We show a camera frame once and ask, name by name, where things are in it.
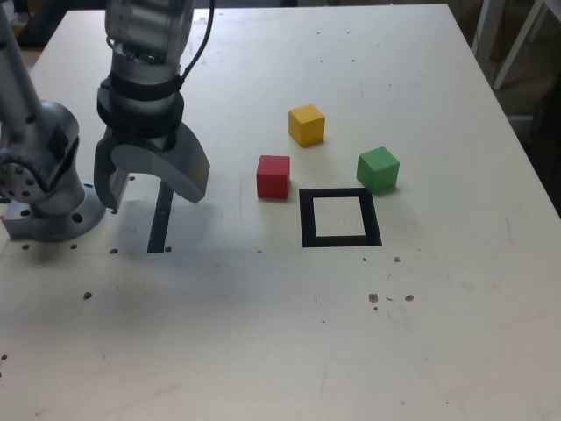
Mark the red cube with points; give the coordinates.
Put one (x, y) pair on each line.
(272, 177)

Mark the black tape square outline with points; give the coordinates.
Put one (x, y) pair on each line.
(307, 219)

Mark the green cube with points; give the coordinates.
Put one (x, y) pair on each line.
(378, 171)

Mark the yellow cube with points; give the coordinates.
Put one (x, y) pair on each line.
(307, 125)

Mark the white metal frame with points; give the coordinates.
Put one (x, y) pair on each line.
(523, 44)

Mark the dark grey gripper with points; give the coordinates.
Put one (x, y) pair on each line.
(140, 138)

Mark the black tape strip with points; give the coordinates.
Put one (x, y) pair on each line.
(158, 228)

